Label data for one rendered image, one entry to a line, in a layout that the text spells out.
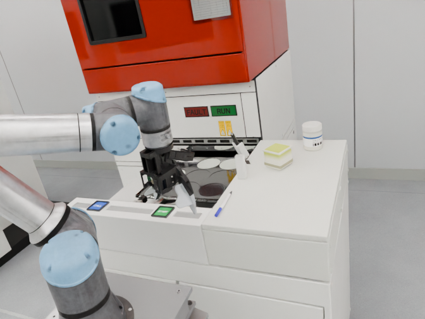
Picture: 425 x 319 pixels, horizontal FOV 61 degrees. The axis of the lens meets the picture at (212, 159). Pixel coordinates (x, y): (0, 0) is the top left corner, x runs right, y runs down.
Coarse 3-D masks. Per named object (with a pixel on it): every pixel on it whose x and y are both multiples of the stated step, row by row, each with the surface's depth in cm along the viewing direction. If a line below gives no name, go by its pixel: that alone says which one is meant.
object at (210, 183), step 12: (192, 168) 154; (216, 168) 150; (192, 180) 144; (204, 180) 142; (216, 180) 140; (228, 180) 139; (144, 192) 141; (168, 192) 138; (204, 192) 133; (216, 192) 132
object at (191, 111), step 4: (188, 108) 160; (192, 108) 160; (196, 108) 159; (200, 108) 158; (204, 108) 157; (188, 112) 161; (192, 112) 160; (196, 112) 160; (200, 112) 159; (204, 112) 158
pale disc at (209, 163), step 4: (204, 160) 160; (208, 160) 159; (212, 160) 158; (216, 160) 158; (200, 164) 157; (204, 164) 156; (208, 164) 155; (212, 164) 154; (216, 164) 154; (204, 168) 152
